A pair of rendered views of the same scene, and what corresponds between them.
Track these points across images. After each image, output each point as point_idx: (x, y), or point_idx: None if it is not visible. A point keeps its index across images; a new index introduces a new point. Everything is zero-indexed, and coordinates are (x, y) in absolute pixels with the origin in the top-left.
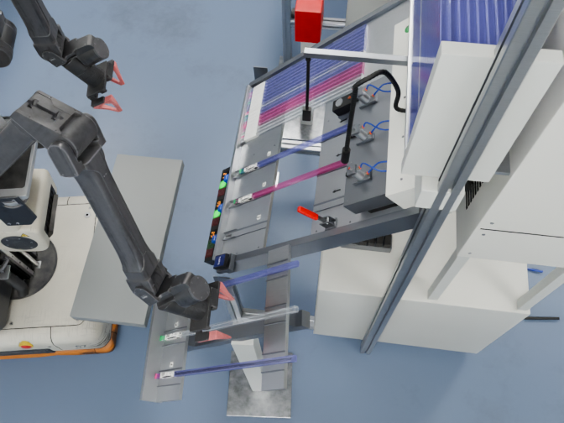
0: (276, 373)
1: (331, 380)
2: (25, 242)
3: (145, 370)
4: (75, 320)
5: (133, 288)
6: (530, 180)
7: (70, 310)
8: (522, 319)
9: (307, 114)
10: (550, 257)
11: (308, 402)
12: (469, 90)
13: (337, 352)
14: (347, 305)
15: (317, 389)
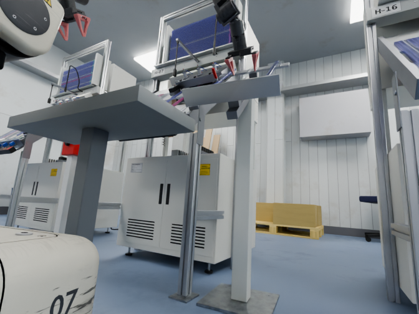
0: (281, 64)
1: (252, 280)
2: (37, 12)
3: (254, 77)
4: (37, 236)
5: (231, 0)
6: (247, 60)
7: (9, 235)
8: (256, 177)
9: (176, 71)
10: None
11: (267, 289)
12: (241, 12)
13: (231, 274)
14: (227, 177)
15: (257, 284)
